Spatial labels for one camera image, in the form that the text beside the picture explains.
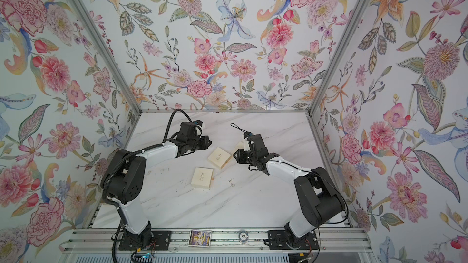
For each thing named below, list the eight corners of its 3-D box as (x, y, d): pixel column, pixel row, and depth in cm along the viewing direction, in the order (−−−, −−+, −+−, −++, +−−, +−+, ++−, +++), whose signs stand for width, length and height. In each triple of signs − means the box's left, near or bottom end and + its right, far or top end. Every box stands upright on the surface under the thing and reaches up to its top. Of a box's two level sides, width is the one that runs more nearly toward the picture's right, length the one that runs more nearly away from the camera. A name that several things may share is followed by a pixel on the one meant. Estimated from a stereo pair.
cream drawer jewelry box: (191, 189, 89) (190, 187, 87) (194, 169, 96) (193, 167, 94) (213, 189, 89) (212, 187, 87) (214, 169, 96) (214, 167, 94)
